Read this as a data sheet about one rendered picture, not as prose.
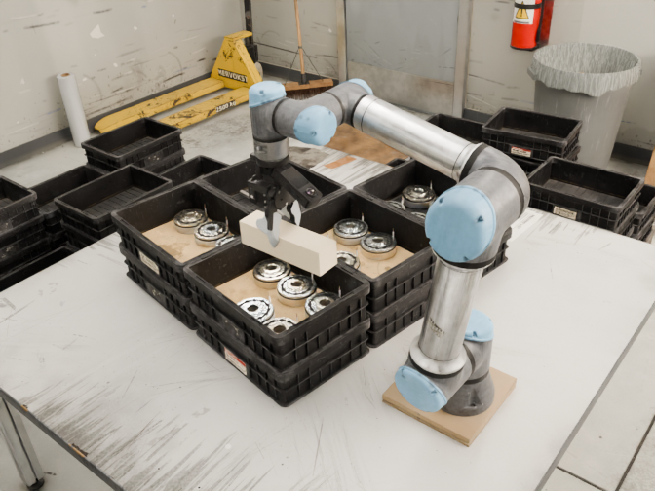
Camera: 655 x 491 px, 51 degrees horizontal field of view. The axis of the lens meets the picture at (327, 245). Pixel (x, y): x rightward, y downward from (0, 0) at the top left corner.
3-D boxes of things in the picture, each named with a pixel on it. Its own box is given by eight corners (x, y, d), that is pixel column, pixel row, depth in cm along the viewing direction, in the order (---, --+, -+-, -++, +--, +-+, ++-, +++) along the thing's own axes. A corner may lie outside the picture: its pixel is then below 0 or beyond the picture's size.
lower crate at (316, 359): (373, 354, 178) (373, 319, 172) (284, 414, 162) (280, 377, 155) (278, 289, 204) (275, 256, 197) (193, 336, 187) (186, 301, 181)
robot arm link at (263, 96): (268, 95, 132) (238, 87, 137) (273, 147, 138) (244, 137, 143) (295, 84, 137) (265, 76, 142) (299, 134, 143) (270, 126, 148)
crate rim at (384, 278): (451, 244, 183) (452, 236, 182) (373, 290, 167) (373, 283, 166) (349, 194, 209) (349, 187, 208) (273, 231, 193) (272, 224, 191)
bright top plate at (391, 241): (403, 244, 193) (403, 243, 193) (375, 256, 189) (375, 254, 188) (380, 230, 200) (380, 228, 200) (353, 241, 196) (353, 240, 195)
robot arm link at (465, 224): (470, 388, 150) (532, 181, 116) (432, 430, 141) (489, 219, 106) (424, 359, 156) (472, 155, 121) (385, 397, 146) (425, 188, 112)
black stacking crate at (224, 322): (372, 321, 172) (371, 284, 166) (281, 379, 156) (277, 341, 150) (275, 259, 198) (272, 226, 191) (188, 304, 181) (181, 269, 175)
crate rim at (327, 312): (373, 290, 167) (372, 283, 166) (277, 349, 151) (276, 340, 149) (272, 231, 193) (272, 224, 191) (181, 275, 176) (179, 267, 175)
